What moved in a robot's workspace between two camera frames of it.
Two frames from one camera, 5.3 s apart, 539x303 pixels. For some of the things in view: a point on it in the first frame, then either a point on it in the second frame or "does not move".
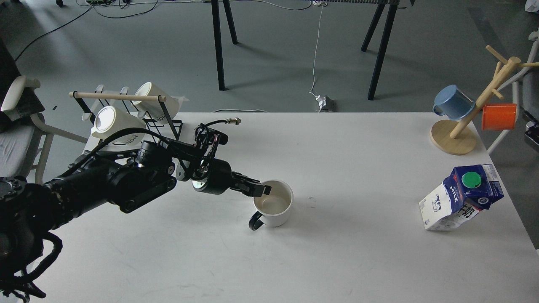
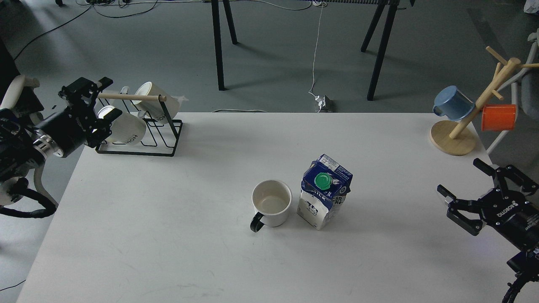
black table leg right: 384,46 does not move
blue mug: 450,101 does not move
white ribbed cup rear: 154,110 does not move
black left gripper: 212,175 → 78,122
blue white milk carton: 468,190 → 324,187
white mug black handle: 273,209 does not move
